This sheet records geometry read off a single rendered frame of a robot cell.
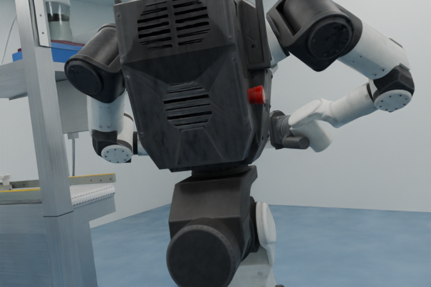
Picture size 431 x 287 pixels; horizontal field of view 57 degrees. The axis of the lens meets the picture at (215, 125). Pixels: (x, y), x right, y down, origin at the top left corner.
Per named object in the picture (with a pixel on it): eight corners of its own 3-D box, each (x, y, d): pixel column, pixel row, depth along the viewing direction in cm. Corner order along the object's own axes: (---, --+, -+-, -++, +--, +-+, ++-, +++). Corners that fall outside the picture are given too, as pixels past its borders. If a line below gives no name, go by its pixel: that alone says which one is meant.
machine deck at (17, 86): (111, 77, 153) (110, 66, 153) (24, 72, 119) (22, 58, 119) (9, 100, 182) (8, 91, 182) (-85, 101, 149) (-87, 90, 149)
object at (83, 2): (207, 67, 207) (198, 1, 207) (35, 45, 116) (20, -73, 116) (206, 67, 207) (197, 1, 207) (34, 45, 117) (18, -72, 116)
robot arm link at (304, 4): (376, 37, 74) (325, 2, 67) (342, 73, 78) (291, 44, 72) (351, 8, 82) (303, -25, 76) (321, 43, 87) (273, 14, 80)
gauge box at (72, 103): (118, 126, 153) (111, 74, 153) (99, 128, 144) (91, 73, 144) (77, 132, 163) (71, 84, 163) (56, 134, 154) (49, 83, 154)
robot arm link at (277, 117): (261, 112, 128) (278, 110, 117) (287, 108, 131) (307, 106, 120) (266, 151, 128) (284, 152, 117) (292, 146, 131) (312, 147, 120)
